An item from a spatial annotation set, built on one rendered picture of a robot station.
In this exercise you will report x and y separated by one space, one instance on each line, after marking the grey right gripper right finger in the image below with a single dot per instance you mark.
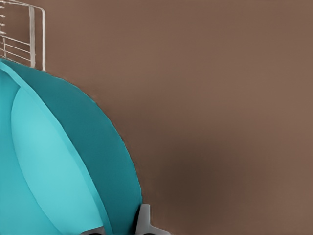
144 220

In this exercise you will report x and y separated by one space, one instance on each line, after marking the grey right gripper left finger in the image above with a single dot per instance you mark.
96 231

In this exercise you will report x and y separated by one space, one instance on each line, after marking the teal round plate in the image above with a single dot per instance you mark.
61 156

